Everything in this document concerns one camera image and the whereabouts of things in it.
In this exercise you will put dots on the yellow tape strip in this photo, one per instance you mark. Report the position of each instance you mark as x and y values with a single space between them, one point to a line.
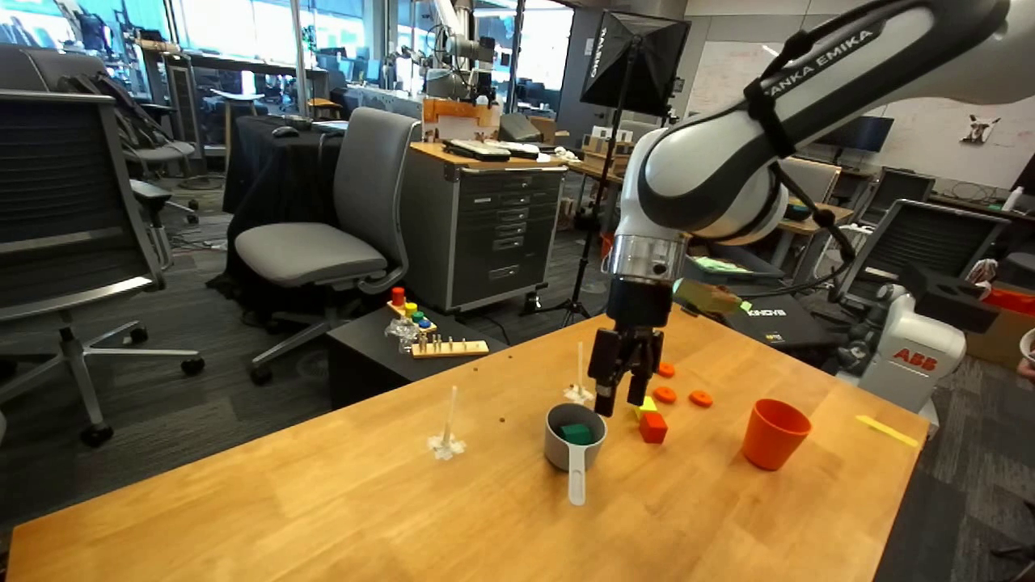
887 432

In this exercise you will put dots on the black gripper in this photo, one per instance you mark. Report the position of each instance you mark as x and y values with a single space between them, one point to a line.
640 309

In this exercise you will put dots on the black work table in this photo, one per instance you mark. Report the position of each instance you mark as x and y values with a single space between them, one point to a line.
794 323

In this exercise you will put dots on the grey drawer cabinet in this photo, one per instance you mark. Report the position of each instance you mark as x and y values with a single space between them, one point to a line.
487 232

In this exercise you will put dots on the orange box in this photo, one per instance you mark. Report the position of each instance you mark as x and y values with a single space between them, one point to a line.
457 117

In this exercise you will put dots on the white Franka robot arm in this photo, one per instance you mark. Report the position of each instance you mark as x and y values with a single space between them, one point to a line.
733 163

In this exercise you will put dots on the white ABB robot base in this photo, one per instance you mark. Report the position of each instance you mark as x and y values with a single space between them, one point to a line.
917 351

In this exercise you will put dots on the wooden peg board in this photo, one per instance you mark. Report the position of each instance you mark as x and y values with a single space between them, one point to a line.
447 347

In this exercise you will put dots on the orange plastic cup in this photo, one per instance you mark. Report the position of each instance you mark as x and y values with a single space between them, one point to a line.
774 437

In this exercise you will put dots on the yellow cube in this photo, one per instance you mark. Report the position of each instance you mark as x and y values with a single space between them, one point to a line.
647 406

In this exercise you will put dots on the black draped table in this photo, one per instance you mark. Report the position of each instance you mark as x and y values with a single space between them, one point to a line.
275 171

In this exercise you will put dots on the grey office chair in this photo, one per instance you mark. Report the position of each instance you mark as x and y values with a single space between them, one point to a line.
312 253

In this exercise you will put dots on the black softbox light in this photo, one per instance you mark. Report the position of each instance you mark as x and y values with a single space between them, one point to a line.
637 66

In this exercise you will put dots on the colourful stacking toy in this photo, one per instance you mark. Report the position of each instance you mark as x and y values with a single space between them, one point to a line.
409 312

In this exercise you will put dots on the green block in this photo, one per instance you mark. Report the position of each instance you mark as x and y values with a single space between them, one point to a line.
580 433

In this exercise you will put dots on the red-orange cube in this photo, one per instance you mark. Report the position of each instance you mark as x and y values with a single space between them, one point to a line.
651 428

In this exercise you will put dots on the dark mesh chair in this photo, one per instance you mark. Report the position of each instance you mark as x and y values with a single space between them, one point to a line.
927 243

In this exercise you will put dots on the low black table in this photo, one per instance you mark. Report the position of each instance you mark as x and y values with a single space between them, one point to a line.
367 351

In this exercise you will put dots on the black mesh office chair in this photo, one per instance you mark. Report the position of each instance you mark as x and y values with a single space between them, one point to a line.
65 216

